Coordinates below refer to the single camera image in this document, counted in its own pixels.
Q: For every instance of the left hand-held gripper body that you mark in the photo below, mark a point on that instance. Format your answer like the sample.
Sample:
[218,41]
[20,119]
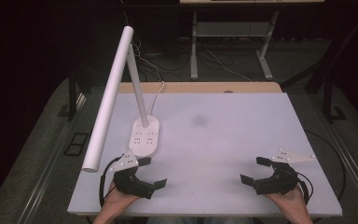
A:
[130,183]

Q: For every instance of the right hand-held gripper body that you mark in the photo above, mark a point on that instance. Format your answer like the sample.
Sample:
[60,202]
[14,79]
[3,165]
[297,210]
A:
[279,183]

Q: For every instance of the person's right hand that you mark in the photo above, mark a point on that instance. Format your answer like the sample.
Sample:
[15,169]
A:
[292,202]

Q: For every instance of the person's left hand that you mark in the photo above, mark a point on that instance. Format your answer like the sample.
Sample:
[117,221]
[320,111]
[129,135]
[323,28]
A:
[116,202]

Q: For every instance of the white table mat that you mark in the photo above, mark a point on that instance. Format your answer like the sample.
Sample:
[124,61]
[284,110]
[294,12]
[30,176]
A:
[217,149]

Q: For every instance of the white desk lamp with sockets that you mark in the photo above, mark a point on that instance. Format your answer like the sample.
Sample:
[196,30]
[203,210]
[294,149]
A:
[112,93]

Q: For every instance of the black metal stand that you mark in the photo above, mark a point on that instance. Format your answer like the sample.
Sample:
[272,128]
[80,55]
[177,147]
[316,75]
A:
[327,96]
[72,96]

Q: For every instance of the desk with grey metal legs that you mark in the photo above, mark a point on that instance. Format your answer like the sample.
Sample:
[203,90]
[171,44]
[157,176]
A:
[230,29]

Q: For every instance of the black floor frame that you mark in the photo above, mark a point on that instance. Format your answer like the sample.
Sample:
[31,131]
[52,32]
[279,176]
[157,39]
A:
[76,144]

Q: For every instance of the metal floor rail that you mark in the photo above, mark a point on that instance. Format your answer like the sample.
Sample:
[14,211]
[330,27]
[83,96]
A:
[48,165]
[351,168]

